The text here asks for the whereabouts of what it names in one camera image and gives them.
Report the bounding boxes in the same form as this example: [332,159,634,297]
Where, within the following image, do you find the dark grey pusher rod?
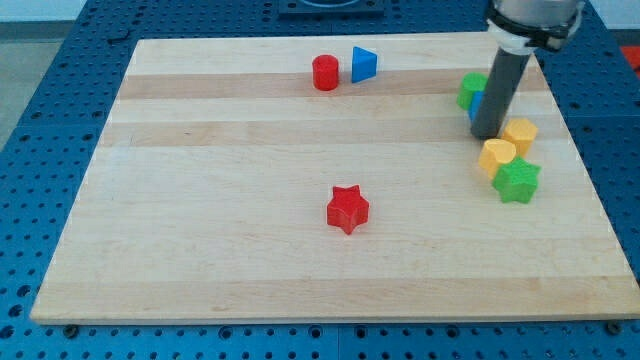
[470,48,530,140]

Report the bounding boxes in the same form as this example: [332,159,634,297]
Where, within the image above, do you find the wooden board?
[31,32,639,325]

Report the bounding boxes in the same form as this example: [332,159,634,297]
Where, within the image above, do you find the yellow hexagon block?
[501,118,538,157]

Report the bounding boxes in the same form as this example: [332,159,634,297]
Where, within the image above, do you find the yellow heart block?
[478,139,517,179]

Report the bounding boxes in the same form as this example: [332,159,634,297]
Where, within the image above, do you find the blue block behind rod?
[467,91,484,123]

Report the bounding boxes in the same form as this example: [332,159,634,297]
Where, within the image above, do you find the green cylinder block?
[456,72,488,110]

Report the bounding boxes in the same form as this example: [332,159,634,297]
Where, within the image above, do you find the green star block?
[492,156,541,204]

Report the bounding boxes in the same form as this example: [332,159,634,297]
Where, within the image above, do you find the red cylinder block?
[312,54,339,91]

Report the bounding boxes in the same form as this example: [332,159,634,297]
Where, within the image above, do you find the blue triangle block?
[351,46,378,83]

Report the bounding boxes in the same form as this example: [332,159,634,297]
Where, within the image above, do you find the red star block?
[326,185,370,235]

